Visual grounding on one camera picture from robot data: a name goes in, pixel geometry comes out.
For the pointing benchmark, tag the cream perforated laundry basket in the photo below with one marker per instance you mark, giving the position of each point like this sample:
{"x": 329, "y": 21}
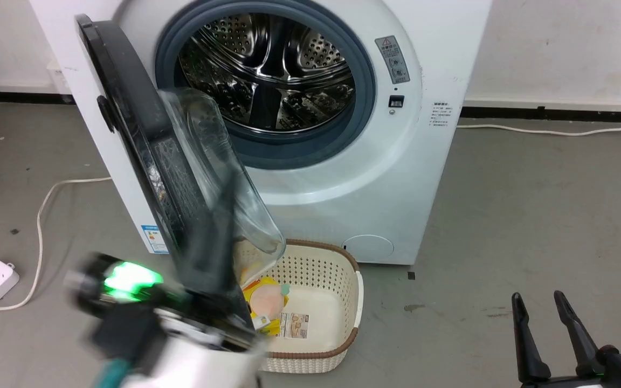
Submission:
{"x": 326, "y": 269}

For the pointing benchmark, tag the grey warning sticker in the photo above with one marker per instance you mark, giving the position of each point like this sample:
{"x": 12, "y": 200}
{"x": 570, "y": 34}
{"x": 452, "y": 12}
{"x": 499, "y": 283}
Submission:
{"x": 393, "y": 58}

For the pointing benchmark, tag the grey rubber door gasket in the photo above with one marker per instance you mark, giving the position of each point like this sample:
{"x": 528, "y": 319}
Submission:
{"x": 361, "y": 91}

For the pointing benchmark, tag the printed basket label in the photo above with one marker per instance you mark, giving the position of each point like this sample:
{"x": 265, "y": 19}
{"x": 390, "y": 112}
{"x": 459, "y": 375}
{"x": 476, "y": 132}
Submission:
{"x": 294, "y": 325}

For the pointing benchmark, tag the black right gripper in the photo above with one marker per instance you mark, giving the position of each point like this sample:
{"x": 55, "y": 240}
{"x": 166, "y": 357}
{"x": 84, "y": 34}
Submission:
{"x": 618, "y": 369}

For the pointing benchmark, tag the steel washing machine drum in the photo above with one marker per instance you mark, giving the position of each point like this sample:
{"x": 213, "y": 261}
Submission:
{"x": 289, "y": 70}

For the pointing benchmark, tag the round drain filter cover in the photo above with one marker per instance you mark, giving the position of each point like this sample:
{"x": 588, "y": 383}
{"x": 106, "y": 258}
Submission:
{"x": 368, "y": 247}

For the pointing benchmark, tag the white front-load washing machine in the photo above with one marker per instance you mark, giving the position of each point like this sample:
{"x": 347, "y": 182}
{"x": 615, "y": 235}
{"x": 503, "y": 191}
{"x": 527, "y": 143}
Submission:
{"x": 397, "y": 178}

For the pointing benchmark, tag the black door latch slot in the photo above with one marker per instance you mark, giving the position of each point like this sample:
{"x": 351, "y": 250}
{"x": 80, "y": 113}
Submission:
{"x": 396, "y": 101}

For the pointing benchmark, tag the yellow and peach toy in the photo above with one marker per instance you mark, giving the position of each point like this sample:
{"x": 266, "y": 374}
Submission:
{"x": 266, "y": 302}

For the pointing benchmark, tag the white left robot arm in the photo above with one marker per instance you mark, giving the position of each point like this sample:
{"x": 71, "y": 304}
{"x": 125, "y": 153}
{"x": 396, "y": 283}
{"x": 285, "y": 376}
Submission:
{"x": 202, "y": 361}

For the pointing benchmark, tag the small printed text label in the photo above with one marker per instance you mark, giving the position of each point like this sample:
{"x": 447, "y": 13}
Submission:
{"x": 441, "y": 114}

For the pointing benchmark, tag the blue white energy label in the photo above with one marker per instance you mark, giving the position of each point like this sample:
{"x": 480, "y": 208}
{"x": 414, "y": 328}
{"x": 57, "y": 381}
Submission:
{"x": 156, "y": 240}

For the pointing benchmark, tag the black glass washing machine door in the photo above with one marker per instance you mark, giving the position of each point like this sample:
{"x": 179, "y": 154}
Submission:
{"x": 127, "y": 91}

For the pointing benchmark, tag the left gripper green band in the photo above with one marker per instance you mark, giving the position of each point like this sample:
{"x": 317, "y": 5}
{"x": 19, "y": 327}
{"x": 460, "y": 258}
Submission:
{"x": 127, "y": 285}

